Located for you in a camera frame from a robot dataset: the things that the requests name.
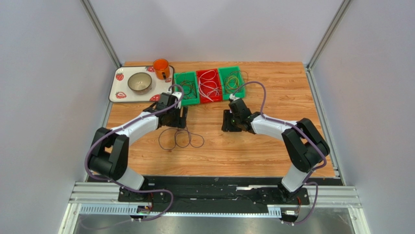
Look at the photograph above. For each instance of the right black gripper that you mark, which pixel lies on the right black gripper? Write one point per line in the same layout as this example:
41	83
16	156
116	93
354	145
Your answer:
227	121

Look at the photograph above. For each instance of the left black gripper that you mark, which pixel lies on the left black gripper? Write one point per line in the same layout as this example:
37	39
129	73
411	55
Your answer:
180	122

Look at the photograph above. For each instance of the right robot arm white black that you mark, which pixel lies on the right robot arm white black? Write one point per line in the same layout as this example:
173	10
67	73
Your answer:
306	147

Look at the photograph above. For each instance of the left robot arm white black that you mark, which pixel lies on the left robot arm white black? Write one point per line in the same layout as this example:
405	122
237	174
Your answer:
109	152

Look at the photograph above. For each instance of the left green bin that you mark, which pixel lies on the left green bin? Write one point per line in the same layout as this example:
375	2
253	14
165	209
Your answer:
188	81

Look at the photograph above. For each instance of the red bin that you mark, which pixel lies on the red bin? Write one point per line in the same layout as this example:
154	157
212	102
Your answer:
209	86

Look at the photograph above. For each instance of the orange mug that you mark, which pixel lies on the orange mug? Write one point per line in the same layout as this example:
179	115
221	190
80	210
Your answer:
161	68

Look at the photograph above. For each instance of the beige ceramic bowl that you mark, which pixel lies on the beige ceramic bowl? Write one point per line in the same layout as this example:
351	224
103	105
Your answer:
140	83

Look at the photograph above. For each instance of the strawberry pattern tray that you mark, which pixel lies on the strawberry pattern tray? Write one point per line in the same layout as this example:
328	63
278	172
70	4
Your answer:
120	92

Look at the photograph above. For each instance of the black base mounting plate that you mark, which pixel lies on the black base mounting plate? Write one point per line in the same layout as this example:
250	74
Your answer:
208	194

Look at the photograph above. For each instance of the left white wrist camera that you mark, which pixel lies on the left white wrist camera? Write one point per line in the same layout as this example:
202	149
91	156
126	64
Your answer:
178	95

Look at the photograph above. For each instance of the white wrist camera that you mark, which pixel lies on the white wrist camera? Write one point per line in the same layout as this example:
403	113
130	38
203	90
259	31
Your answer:
233	97
178	95

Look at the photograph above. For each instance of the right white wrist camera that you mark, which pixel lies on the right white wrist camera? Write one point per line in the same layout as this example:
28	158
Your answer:
233	97

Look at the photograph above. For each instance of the aluminium frame rail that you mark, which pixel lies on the aluminium frame rail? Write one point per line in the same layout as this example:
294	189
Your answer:
335	208

